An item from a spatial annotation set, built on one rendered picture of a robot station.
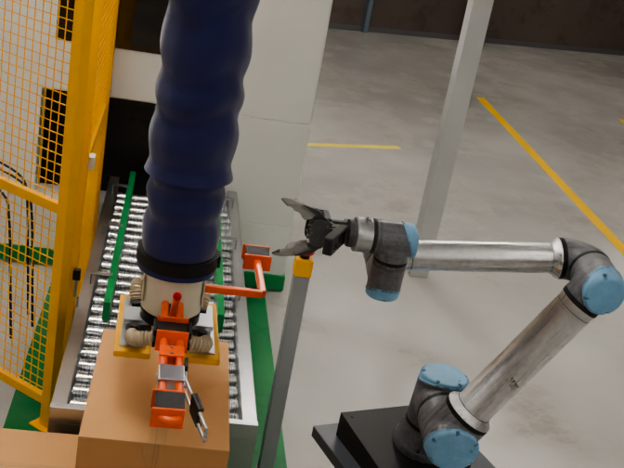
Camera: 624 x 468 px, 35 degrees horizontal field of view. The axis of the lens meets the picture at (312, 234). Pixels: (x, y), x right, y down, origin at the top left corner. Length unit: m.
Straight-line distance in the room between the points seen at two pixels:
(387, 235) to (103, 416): 0.92
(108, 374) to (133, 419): 0.24
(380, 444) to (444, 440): 0.34
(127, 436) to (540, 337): 1.13
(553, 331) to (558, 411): 2.61
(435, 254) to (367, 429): 0.69
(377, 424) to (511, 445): 1.81
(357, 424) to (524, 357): 0.65
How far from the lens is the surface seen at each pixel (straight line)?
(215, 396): 2.92
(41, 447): 3.35
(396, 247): 2.50
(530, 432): 5.05
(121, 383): 2.93
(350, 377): 5.08
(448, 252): 2.70
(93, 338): 3.96
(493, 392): 2.78
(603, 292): 2.67
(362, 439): 3.08
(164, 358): 2.46
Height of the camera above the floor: 2.48
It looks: 22 degrees down
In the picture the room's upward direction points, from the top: 11 degrees clockwise
